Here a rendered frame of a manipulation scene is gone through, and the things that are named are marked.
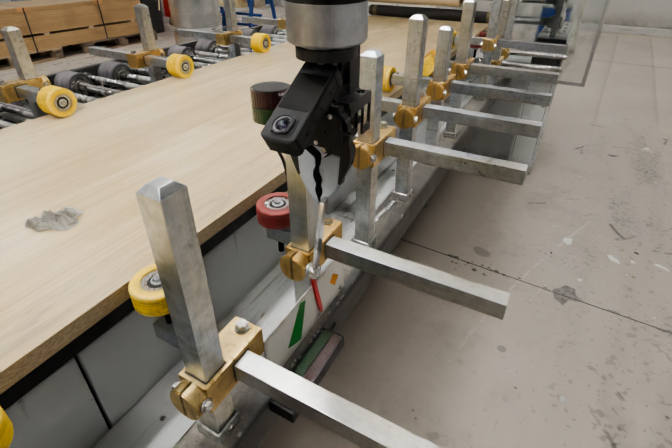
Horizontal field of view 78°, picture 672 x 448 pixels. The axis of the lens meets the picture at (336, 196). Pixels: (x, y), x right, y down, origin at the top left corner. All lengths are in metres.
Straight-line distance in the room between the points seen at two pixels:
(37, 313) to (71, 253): 0.13
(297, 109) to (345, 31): 0.09
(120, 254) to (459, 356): 1.31
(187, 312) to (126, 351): 0.31
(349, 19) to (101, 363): 0.62
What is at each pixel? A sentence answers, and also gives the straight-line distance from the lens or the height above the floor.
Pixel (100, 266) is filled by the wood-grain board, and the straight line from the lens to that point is 0.73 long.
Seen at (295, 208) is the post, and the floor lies 0.95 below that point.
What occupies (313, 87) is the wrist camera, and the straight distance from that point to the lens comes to 0.47.
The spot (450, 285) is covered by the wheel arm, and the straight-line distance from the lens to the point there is 0.69.
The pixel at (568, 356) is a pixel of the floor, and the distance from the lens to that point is 1.88.
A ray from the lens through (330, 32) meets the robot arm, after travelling 0.45.
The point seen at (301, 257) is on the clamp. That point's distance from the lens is 0.71.
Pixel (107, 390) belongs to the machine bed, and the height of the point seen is 0.70.
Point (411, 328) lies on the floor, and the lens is 1.78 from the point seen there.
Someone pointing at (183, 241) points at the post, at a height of 1.05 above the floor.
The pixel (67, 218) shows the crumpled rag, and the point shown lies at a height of 0.91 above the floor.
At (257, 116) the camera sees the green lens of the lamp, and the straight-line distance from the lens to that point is 0.63.
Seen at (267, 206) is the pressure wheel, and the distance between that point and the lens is 0.77.
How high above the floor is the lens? 1.31
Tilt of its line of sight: 31 degrees down
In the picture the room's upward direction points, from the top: straight up
